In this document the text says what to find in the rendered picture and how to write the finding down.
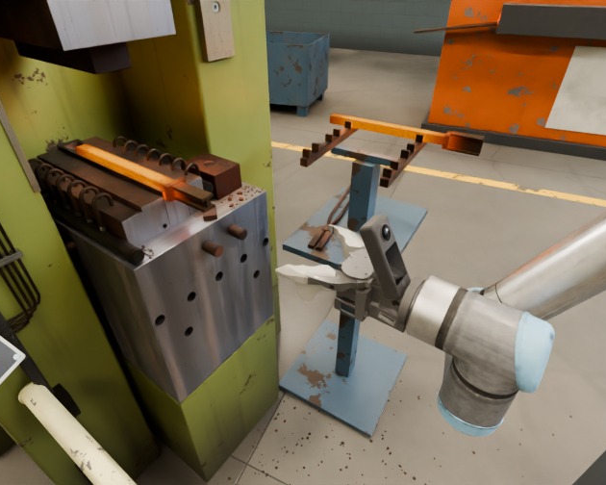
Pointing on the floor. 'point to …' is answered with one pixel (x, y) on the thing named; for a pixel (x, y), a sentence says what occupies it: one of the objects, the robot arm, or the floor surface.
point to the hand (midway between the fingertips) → (303, 242)
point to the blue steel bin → (297, 68)
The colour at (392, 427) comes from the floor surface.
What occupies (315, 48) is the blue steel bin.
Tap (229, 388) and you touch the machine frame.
